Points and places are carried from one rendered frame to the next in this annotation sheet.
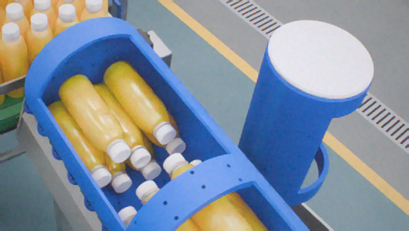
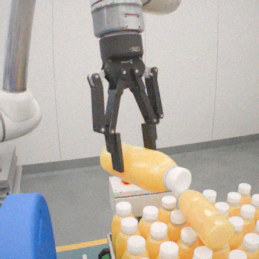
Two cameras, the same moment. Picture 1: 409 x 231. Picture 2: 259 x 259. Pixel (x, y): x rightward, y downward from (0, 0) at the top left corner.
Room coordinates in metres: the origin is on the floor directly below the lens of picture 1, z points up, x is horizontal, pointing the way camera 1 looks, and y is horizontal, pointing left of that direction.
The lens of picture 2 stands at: (1.22, 0.04, 1.48)
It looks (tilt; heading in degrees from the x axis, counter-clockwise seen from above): 17 degrees down; 121
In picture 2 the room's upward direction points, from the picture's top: straight up
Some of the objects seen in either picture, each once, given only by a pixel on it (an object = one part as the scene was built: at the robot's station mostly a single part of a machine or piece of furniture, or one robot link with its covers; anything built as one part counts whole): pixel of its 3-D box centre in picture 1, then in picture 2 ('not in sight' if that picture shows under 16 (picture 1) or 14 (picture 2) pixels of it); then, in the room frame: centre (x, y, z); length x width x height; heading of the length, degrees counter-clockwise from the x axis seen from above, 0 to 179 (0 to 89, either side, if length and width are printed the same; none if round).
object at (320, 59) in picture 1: (321, 57); not in sight; (1.14, -0.27, 1.03); 0.28 x 0.28 x 0.01
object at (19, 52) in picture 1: (14, 62); (129, 253); (0.95, 0.47, 0.99); 0.07 x 0.07 x 0.19
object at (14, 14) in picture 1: (14, 10); (158, 229); (1.02, 0.48, 1.09); 0.04 x 0.04 x 0.02
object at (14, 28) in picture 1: (10, 31); (129, 224); (0.95, 0.47, 1.09); 0.04 x 0.04 x 0.02
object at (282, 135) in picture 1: (281, 161); not in sight; (1.14, -0.27, 0.59); 0.28 x 0.28 x 0.88
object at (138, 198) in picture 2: not in sight; (142, 193); (0.88, 0.67, 1.05); 0.20 x 0.10 x 0.10; 44
